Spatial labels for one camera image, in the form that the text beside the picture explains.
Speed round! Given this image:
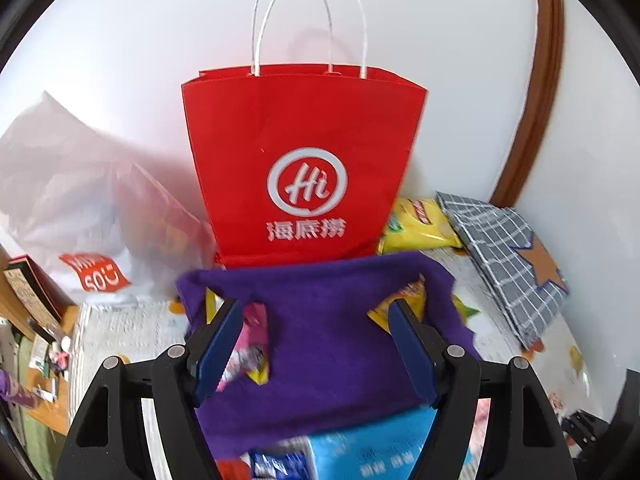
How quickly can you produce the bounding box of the magenta snack packet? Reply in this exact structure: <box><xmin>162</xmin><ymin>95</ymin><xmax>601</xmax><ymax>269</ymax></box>
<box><xmin>216</xmin><ymin>304</ymin><xmax>270</xmax><ymax>391</ymax></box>

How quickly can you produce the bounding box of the yellow snack packet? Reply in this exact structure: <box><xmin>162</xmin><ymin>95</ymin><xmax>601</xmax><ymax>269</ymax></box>
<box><xmin>366</xmin><ymin>278</ymin><xmax>428</xmax><ymax>335</ymax></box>

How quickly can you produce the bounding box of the blue tissue pack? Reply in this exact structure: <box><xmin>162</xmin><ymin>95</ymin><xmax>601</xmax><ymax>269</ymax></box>
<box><xmin>277</xmin><ymin>406</ymin><xmax>436</xmax><ymax>479</ymax></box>

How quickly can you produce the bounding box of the grey checked cushion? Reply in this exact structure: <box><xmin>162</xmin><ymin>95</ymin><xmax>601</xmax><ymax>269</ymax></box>
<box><xmin>436</xmin><ymin>192</ymin><xmax>570</xmax><ymax>349</ymax></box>

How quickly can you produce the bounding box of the blue snack packet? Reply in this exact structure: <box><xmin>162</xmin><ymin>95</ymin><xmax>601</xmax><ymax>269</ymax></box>
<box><xmin>248</xmin><ymin>451</ymin><xmax>311</xmax><ymax>480</ymax></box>

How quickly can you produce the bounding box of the brown gift box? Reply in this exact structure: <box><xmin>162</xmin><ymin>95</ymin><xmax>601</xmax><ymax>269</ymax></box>
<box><xmin>3</xmin><ymin>256</ymin><xmax>72</xmax><ymax>327</ymax></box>

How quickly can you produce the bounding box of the purple towel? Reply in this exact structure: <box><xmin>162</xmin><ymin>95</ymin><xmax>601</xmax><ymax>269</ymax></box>
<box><xmin>177</xmin><ymin>252</ymin><xmax>478</xmax><ymax>460</ymax></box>

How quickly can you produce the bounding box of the white Miniso plastic bag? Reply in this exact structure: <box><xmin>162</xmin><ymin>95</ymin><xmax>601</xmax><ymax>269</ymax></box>
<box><xmin>1</xmin><ymin>94</ymin><xmax>215</xmax><ymax>304</ymax></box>

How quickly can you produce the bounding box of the yellow chips bag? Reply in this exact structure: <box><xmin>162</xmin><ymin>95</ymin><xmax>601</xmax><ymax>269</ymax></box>
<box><xmin>378</xmin><ymin>197</ymin><xmax>463</xmax><ymax>255</ymax></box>

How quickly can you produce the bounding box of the red paper shopping bag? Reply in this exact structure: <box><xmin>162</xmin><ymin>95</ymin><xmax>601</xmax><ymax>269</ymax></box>
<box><xmin>180</xmin><ymin>0</ymin><xmax>429</xmax><ymax>270</ymax></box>

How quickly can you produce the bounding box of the brown wooden door frame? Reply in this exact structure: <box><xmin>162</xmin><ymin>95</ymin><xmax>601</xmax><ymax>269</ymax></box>
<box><xmin>490</xmin><ymin>0</ymin><xmax>565</xmax><ymax>207</ymax></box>

